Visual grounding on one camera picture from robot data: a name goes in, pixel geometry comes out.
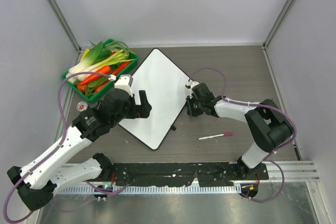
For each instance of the red and blue drink can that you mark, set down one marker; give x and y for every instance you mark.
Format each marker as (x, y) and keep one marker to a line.
(82, 106)

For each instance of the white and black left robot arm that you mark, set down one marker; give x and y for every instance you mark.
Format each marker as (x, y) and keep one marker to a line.
(38, 182)

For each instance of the white marker with pink cap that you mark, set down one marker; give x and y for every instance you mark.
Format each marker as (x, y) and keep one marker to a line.
(214, 136)

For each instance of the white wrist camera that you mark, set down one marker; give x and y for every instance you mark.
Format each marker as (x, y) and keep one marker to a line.
(124, 82)
(191, 84)

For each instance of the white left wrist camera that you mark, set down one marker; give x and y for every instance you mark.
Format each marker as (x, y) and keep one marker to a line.
(124, 82)

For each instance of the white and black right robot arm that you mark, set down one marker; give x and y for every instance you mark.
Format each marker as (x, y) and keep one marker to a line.
(268, 125)

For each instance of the green plastic tray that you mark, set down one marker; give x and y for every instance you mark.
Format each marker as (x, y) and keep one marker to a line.
(114, 46)

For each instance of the green spinach leaves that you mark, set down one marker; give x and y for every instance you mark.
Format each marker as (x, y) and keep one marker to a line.
(90, 89)

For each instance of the red chili pepper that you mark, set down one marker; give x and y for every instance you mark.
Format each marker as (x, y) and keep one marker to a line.
(115, 72)

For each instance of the yellow pepper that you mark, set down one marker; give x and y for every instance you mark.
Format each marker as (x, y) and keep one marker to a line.
(84, 54)

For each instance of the white slotted cable duct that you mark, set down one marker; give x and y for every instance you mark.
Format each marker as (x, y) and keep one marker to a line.
(83, 189)

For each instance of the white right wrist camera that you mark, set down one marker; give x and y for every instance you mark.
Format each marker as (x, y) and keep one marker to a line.
(191, 84)

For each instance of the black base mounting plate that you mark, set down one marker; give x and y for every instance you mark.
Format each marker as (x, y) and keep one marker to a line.
(208, 174)

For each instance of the orange carrot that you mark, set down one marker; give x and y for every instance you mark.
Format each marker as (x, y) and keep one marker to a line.
(102, 72)

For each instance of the white whiteboard with black frame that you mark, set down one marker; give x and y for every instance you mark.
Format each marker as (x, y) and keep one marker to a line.
(164, 83)

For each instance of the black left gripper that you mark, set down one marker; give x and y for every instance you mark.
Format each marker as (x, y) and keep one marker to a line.
(145, 106)

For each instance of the white and green leek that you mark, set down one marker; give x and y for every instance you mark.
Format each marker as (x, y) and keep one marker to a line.
(116, 58)

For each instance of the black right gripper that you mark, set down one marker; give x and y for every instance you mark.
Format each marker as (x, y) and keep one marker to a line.
(190, 111)

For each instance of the green bok choy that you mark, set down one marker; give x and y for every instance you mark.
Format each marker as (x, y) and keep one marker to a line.
(96, 54)

